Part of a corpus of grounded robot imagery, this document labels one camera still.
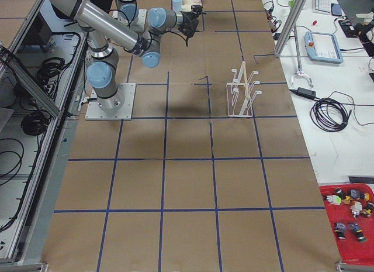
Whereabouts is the white wire cup rack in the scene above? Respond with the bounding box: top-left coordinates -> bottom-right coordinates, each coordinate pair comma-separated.
226,61 -> 262,118

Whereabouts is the coiled black cable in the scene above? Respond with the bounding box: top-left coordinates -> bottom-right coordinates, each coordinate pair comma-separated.
310,97 -> 355,133

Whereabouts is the light blue cup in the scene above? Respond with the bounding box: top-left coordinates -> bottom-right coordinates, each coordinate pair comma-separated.
172,0 -> 182,11

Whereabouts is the grabber reach tool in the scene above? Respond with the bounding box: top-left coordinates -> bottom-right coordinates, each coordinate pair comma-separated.
290,25 -> 314,88

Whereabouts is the aluminium frame post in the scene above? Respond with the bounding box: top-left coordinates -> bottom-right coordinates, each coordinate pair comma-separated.
273,0 -> 306,57

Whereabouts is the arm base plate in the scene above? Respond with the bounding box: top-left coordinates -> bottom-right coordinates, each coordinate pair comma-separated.
112,9 -> 147,32
85,83 -> 136,120

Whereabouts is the blue teach pendant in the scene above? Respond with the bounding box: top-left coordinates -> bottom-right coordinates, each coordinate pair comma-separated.
304,31 -> 344,64

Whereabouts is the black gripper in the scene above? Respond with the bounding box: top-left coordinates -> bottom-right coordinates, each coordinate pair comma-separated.
178,13 -> 199,37

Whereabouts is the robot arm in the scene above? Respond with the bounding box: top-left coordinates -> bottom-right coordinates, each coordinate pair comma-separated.
49,0 -> 148,111
115,0 -> 203,68

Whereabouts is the red parts tray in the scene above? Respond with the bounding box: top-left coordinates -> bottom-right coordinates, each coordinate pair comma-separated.
320,184 -> 373,266

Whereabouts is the white keyboard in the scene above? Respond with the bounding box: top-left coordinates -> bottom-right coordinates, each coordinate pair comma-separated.
313,0 -> 331,15

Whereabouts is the black power adapter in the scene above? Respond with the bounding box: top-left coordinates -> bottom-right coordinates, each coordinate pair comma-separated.
296,87 -> 316,99

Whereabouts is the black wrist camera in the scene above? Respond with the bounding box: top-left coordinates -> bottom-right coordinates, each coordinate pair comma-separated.
191,4 -> 206,16

